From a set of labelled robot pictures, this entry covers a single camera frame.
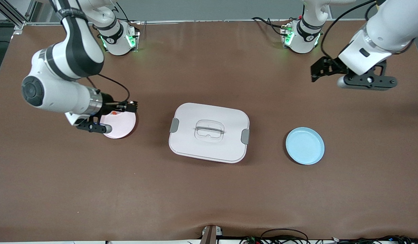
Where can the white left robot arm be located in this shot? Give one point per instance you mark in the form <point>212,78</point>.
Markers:
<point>395,20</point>

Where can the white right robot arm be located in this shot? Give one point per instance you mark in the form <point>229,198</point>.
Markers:
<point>59,95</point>

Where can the grey box latch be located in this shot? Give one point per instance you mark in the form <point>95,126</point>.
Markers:
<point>245,136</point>
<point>174,125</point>

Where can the white lidded storage box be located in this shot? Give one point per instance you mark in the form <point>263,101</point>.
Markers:
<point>195,149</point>

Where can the pink round plate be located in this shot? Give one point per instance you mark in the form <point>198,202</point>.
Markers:
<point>122,127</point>

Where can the light blue round plate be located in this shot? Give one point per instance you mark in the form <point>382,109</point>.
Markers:
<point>304,146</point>

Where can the green grey push-button switch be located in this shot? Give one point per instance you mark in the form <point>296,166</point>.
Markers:
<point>113,113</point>

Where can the aluminium frame profile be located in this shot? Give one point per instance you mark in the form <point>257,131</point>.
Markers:
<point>18,24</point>

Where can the brown camera mount post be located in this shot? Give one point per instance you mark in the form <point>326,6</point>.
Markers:
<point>210,235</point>

